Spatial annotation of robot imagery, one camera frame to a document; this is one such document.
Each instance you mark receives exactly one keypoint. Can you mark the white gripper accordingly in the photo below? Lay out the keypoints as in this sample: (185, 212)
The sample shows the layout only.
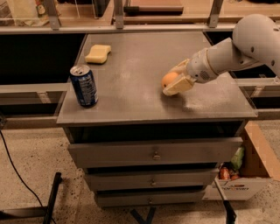
(199, 66)

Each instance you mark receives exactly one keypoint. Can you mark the orange fruit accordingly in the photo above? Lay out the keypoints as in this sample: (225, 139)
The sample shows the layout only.
(168, 78)

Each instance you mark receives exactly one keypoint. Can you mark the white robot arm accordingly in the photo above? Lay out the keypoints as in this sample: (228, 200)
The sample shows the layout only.
(255, 41)

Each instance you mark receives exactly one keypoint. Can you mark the yellow sponge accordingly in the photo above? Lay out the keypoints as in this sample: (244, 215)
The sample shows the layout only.
(98, 54)

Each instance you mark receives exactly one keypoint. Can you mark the top grey drawer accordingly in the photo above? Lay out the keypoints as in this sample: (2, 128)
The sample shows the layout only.
(167, 152)

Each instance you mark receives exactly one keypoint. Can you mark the grey drawer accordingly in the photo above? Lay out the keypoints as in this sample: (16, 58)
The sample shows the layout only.
(167, 152)
(147, 198)
(150, 179)

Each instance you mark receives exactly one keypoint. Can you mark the grey drawer cabinet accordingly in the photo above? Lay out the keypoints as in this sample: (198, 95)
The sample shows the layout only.
(131, 106)

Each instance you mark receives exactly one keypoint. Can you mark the blue soda can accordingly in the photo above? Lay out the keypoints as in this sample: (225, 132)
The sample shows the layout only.
(84, 86)

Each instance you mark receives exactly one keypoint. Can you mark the green snack bag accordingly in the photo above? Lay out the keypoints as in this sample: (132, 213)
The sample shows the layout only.
(236, 160)

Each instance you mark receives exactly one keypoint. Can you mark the middle grey drawer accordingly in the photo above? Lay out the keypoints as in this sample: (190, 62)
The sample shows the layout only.
(150, 179)

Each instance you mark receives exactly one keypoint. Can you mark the orange snack packets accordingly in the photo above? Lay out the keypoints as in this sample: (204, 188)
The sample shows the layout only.
(227, 174)

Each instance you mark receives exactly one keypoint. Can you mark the cardboard box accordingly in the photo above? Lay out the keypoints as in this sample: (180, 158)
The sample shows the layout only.
(259, 166)

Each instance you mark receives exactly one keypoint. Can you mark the bottom grey drawer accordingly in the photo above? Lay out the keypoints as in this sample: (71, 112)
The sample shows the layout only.
(147, 198)

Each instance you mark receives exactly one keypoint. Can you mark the metal railing frame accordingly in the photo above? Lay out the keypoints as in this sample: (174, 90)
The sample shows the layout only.
(51, 16)

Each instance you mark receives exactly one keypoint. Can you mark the black handled tool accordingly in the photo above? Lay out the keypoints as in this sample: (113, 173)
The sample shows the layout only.
(230, 212)

